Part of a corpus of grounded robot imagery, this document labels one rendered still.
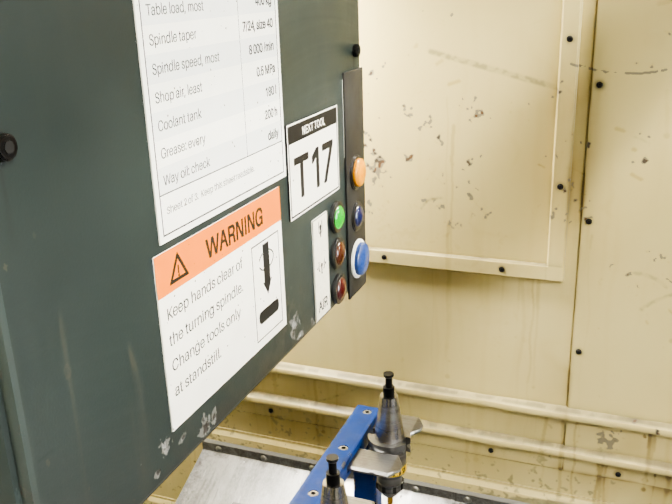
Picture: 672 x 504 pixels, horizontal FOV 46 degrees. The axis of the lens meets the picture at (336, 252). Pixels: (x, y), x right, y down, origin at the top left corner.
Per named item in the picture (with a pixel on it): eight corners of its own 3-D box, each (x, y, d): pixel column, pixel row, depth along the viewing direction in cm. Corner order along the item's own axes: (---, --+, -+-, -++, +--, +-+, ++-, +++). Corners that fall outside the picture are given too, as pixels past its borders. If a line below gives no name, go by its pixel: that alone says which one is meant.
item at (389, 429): (382, 424, 119) (381, 385, 117) (409, 431, 117) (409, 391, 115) (369, 439, 116) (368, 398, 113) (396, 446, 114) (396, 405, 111)
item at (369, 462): (406, 460, 113) (406, 455, 113) (395, 481, 109) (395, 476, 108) (360, 451, 116) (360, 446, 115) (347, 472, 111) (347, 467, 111)
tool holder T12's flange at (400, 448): (380, 434, 121) (380, 420, 120) (416, 444, 118) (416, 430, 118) (361, 455, 116) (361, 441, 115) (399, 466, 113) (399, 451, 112)
